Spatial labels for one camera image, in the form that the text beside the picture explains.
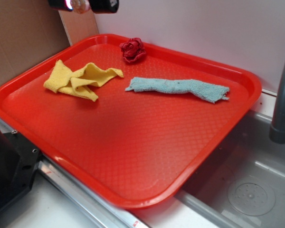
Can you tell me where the brown cardboard panel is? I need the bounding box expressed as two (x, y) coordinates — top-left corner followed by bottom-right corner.
(0, 0), (98, 86)

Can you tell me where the light blue cloth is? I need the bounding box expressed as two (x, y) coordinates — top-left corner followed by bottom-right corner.
(125, 77), (230, 104)

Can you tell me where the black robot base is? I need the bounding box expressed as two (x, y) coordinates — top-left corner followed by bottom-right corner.
(0, 131), (41, 213)

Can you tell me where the crumpled red cloth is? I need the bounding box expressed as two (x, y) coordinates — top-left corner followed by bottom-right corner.
(119, 38), (147, 63)

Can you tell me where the brown spiral shell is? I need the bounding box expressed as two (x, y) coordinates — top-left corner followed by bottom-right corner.
(70, 0), (90, 14)

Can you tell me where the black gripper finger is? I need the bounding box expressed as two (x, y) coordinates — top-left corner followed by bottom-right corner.
(88, 0), (119, 13)
(48, 0), (73, 11)

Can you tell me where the red plastic tray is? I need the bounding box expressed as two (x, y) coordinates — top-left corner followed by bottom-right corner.
(0, 34), (262, 209)

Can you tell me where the grey sink basin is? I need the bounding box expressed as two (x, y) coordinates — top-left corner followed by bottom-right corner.
(133, 109), (285, 228)

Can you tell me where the yellow cloth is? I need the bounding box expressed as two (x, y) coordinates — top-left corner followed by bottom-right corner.
(44, 60), (124, 102)

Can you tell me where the round sink drain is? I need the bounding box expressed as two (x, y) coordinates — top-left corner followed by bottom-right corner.
(228, 177), (276, 216)

